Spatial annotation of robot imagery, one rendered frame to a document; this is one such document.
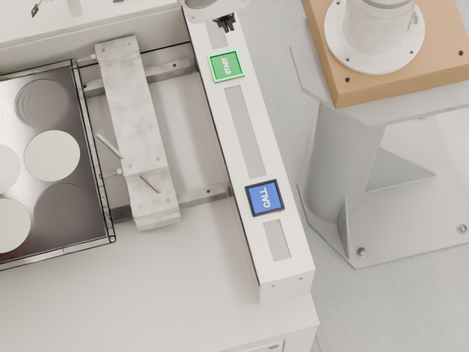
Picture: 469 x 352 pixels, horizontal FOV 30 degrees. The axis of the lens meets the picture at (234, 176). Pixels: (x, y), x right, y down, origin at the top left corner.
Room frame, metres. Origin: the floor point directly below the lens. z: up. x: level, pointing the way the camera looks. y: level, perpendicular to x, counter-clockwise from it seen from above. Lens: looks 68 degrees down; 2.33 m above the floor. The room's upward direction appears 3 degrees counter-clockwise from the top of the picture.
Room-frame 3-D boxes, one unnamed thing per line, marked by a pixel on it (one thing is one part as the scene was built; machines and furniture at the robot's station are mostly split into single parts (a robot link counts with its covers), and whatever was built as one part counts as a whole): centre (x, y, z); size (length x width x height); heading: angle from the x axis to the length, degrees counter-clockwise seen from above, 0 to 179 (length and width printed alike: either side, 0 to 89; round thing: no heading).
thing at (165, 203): (0.54, 0.14, 0.89); 0.08 x 0.03 x 0.03; 102
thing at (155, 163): (0.62, 0.16, 0.89); 0.08 x 0.03 x 0.03; 102
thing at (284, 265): (0.65, -0.02, 0.89); 0.55 x 0.09 x 0.14; 12
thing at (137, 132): (0.69, 0.18, 0.87); 0.36 x 0.08 x 0.03; 12
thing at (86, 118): (0.66, 0.25, 0.90); 0.38 x 0.01 x 0.01; 12
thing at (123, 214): (0.53, 0.20, 0.90); 0.04 x 0.02 x 0.03; 102
